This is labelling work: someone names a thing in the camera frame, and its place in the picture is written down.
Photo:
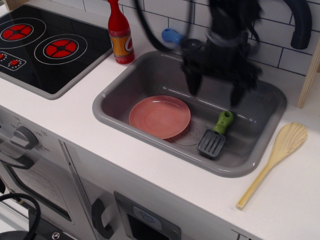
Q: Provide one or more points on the grey sink basin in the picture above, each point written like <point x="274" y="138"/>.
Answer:
<point x="153" y="74"/>

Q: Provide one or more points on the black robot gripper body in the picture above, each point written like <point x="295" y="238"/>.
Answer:
<point x="227" y="63"/>

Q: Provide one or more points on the black toy stovetop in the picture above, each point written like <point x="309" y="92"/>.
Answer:
<point x="48" y="53"/>

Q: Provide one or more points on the grey oven knob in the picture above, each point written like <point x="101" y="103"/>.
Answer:
<point x="25" y="138"/>

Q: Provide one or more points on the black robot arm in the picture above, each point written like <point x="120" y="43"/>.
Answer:
<point x="225" y="53"/>

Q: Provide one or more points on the blue handled dark ladle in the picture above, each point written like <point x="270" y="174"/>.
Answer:
<point x="186" y="45"/>

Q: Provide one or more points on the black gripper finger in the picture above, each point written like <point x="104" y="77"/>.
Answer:
<point x="194" y="81"/>
<point x="237" y="93"/>

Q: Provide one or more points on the red orange sauce bottle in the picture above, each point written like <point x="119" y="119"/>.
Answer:
<point x="120" y="34"/>

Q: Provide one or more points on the black cabinet door handle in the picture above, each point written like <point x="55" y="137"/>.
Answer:
<point x="97" y="210"/>

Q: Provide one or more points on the wooden spoon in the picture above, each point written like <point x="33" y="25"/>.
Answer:
<point x="288" y="140"/>

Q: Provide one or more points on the grey oven door handle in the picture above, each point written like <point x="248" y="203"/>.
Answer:
<point x="14" y="156"/>

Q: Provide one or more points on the wooden shelf side panel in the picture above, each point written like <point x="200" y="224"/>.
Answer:
<point x="310" y="76"/>

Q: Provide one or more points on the pink plate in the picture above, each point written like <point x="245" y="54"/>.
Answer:
<point x="161" y="116"/>

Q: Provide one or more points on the green handled grey spatula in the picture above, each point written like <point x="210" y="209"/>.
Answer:
<point x="214" y="139"/>

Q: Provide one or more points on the black toy faucet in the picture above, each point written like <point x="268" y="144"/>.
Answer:
<point x="302" y="27"/>

